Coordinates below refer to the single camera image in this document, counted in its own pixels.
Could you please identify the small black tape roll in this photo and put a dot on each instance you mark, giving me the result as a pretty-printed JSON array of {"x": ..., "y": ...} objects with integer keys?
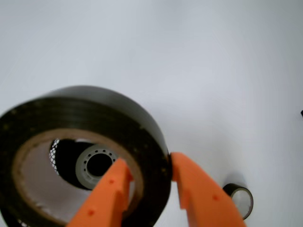
[{"x": 241, "y": 197}]

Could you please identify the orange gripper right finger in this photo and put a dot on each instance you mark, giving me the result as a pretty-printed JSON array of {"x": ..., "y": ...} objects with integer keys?
[{"x": 205, "y": 202}]

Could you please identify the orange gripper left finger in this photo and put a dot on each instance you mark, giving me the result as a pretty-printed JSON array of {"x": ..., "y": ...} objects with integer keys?
[{"x": 108, "y": 200}]

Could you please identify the large black tape roll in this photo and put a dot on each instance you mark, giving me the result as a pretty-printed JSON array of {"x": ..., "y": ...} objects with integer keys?
[{"x": 88, "y": 114}]

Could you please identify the clear white tape roll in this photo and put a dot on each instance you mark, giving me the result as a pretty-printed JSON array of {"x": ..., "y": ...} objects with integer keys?
[{"x": 93, "y": 163}]

